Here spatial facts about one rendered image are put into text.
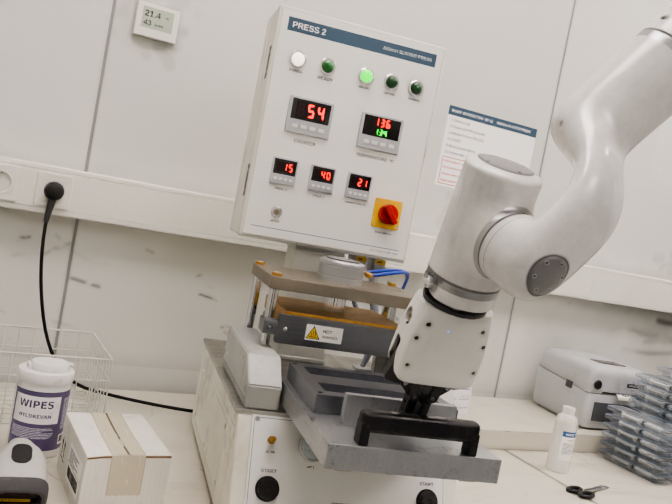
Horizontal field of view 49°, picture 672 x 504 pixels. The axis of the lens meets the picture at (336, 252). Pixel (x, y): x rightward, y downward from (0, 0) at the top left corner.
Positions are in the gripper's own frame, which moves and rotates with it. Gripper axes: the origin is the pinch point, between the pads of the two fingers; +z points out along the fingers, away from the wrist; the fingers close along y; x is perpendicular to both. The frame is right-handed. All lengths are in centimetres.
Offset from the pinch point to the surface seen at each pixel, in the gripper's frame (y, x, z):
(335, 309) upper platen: -0.4, 37.4, 7.8
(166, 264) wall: -26, 85, 28
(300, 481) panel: -7.4, 9.5, 20.7
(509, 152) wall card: 61, 114, -8
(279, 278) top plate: -12.5, 32.1, 1.1
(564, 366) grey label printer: 83, 84, 39
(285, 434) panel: -10.1, 13.9, 16.3
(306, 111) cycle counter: -9, 62, -19
